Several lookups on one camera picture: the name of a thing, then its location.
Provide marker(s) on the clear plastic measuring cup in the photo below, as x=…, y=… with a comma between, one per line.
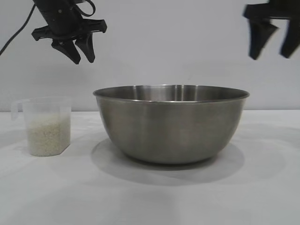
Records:
x=47, y=106

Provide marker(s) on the white rice grains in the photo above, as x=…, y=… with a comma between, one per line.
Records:
x=47, y=137

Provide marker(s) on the stainless steel mixing bowl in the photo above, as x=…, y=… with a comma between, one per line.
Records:
x=171, y=131

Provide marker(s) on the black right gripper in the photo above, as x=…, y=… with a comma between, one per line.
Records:
x=276, y=10

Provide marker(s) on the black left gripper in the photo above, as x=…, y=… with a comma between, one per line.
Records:
x=61, y=21

